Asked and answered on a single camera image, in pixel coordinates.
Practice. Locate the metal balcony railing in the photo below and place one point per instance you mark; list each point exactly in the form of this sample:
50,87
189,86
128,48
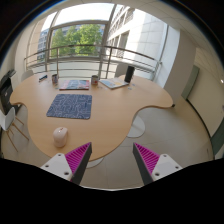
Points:
103,62

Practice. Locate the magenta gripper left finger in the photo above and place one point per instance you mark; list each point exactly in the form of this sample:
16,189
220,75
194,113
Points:
70,166

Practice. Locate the green door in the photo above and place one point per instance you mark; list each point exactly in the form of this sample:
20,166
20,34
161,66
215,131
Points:
191,81

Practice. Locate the blue patterned mouse pad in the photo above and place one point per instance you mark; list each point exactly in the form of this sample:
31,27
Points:
72,106

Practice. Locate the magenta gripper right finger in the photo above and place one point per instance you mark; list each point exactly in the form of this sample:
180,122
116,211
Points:
153,166

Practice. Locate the white wooden-legged chair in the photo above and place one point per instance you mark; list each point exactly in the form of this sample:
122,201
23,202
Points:
8,120

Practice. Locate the black printer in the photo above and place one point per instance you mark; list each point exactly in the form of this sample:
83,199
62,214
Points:
6,90

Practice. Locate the light blue book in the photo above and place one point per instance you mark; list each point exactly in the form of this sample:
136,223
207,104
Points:
113,83

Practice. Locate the dark mug left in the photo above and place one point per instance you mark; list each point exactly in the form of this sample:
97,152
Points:
54,78

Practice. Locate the wooden curved table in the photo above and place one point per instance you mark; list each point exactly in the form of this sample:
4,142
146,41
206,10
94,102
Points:
112,113

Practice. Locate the white round table base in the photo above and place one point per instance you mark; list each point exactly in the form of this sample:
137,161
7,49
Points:
137,128

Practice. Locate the black speaker box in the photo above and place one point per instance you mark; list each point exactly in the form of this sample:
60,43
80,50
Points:
129,74

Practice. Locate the small dark blue object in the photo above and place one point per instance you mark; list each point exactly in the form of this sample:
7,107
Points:
43,78

